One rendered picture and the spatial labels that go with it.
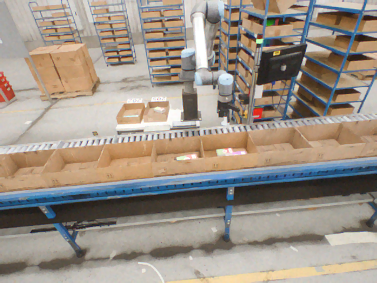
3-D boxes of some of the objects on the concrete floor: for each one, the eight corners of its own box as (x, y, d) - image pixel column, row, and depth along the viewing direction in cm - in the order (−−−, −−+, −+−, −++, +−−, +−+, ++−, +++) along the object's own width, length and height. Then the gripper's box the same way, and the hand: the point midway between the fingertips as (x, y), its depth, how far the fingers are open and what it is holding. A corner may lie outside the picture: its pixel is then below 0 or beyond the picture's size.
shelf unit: (151, 88, 546) (135, -6, 427) (154, 81, 585) (139, -7, 466) (189, 85, 544) (183, -10, 425) (188, 79, 583) (183, -10, 464)
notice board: (-1, 109, 500) (-63, 9, 376) (15, 99, 539) (-38, 6, 415) (47, 109, 481) (-7, 2, 357) (60, 99, 520) (15, -1, 396)
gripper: (215, 96, 154) (215, 120, 166) (220, 106, 141) (219, 132, 153) (227, 95, 154) (226, 119, 166) (232, 105, 141) (231, 130, 153)
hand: (226, 124), depth 159 cm, fingers open, 10 cm apart
